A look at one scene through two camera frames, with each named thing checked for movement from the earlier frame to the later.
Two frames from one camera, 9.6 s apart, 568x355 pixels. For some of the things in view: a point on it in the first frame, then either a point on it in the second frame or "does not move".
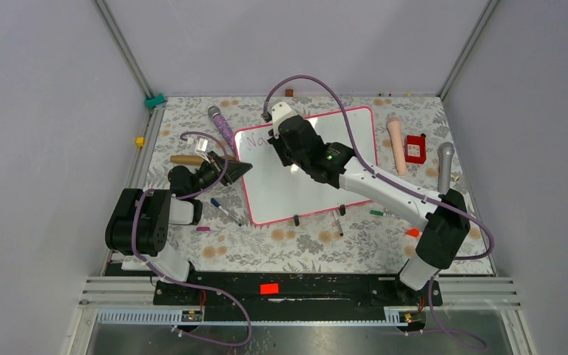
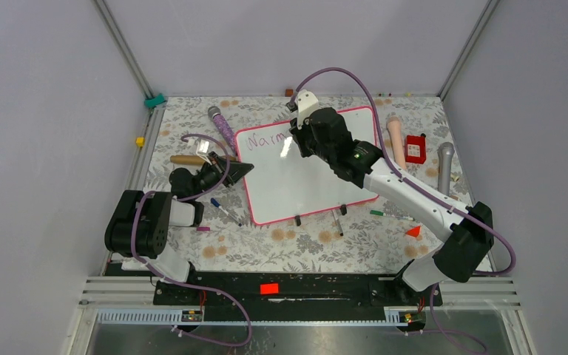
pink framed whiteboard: x=276 y=192 does not move
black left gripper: x=234 y=169 does not move
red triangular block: x=413 y=231 does not move
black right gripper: x=277 y=143 to x=299 y=135
